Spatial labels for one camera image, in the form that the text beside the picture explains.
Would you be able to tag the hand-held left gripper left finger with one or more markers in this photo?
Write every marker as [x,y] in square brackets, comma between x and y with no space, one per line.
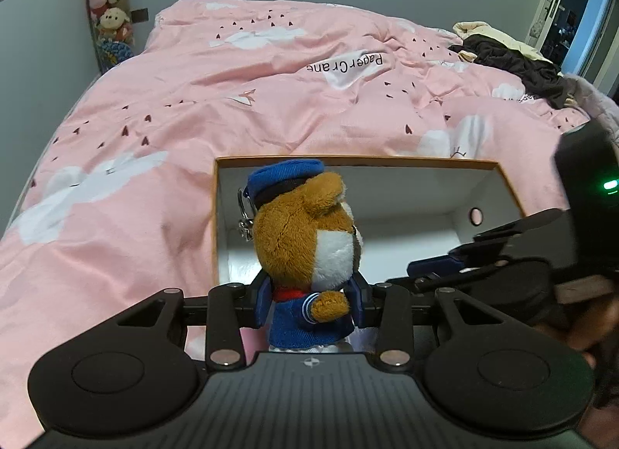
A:
[263,294]

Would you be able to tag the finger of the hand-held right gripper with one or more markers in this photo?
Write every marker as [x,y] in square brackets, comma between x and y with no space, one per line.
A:
[425,283]
[435,266]

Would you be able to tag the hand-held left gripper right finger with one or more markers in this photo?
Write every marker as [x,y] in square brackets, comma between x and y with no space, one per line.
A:
[360,296]

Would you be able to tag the orange cardboard box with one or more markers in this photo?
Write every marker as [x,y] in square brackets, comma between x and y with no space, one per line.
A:
[401,197]

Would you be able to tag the person's right hand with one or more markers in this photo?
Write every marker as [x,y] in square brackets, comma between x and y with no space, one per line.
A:
[585,333]

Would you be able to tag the lavender blanket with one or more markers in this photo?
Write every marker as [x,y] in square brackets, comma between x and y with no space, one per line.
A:
[599,100]

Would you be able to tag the black clothes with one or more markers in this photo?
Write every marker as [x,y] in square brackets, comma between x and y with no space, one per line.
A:
[517,67]

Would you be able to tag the small door hanger charm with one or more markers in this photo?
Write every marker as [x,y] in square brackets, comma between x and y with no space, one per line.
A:
[535,29]

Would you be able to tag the cream cloth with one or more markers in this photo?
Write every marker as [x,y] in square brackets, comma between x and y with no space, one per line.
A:
[503,40]

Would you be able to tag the pink printed duvet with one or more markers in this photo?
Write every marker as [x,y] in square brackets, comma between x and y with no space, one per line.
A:
[193,105]

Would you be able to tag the black wall socket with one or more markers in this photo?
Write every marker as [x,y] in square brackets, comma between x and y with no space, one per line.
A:
[139,15]

